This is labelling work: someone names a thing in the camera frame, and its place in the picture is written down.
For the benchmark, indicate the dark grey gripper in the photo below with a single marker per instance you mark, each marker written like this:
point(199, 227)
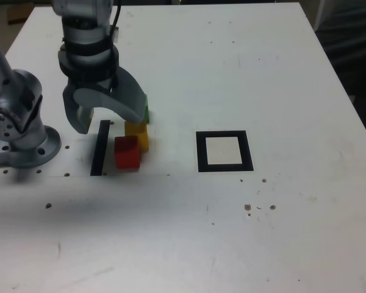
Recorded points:
point(91, 85)

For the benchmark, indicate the green cube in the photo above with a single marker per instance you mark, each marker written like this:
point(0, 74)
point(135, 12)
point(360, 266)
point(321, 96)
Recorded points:
point(147, 114)

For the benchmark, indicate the yellow cube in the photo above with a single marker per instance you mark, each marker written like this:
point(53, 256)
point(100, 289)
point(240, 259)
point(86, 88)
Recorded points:
point(140, 135)

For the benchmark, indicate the red cube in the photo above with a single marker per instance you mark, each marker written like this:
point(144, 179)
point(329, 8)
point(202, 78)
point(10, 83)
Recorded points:
point(126, 152)

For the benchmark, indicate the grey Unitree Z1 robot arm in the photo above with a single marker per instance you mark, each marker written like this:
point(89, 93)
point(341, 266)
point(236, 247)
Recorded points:
point(24, 91)

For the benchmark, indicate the black tape square outline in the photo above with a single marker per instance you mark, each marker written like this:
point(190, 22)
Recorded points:
point(201, 152)

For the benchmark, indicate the black tape strip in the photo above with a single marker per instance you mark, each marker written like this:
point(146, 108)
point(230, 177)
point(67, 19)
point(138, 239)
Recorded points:
point(99, 152)

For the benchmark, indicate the brown cardboard box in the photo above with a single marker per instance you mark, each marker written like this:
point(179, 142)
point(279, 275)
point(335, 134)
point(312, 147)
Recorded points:
point(15, 13)

